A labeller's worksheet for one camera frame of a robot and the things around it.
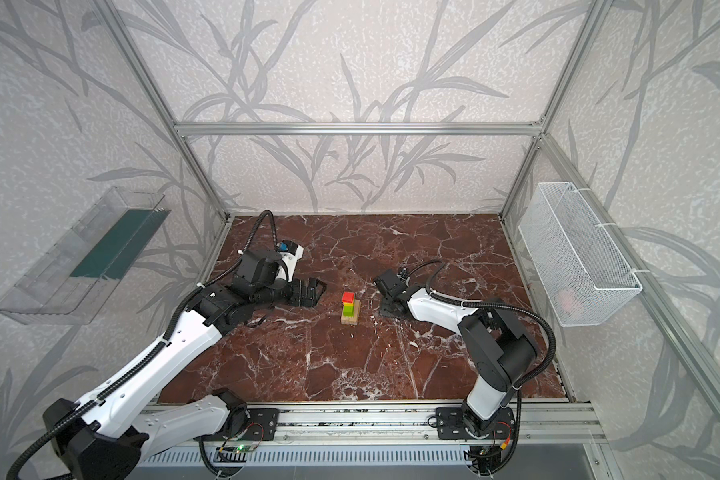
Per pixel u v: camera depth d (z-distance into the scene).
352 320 0.90
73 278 0.65
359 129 0.94
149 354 0.43
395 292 0.72
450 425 0.73
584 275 0.61
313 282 0.66
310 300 0.65
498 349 0.46
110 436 0.39
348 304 0.87
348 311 0.89
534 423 0.75
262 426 0.72
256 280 0.55
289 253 0.65
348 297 0.93
